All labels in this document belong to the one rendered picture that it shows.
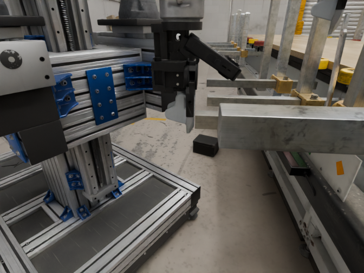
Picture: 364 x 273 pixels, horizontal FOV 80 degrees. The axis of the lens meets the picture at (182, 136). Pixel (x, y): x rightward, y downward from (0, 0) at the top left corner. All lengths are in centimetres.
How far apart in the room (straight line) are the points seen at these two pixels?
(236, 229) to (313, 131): 120
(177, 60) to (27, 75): 30
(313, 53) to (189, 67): 45
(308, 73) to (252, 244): 90
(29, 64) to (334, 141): 51
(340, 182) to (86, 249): 91
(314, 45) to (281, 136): 59
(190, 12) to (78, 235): 98
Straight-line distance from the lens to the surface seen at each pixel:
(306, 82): 78
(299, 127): 19
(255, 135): 18
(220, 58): 41
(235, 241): 132
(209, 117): 44
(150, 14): 88
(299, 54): 130
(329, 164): 60
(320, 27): 76
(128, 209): 117
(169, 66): 40
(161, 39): 41
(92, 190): 104
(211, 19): 835
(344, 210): 55
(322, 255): 119
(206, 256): 124
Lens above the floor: 102
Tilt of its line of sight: 27 degrees down
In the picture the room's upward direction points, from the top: straight up
